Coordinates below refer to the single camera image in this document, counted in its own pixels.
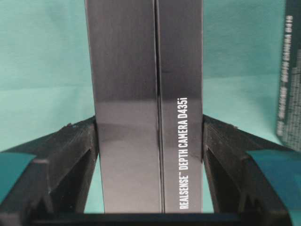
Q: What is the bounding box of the left gripper teal-taped left finger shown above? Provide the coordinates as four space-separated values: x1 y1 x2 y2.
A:
0 117 99 221

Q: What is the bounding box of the green table cloth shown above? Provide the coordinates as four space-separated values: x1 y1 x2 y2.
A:
0 0 301 212

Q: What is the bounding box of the black D415 box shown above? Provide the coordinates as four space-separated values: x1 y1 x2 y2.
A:
276 0 301 151

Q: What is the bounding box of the left gripper teal-taped right finger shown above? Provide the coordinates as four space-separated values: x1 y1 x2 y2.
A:
202 116 301 221

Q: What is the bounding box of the black D435i box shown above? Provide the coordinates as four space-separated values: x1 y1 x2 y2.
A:
85 0 203 213

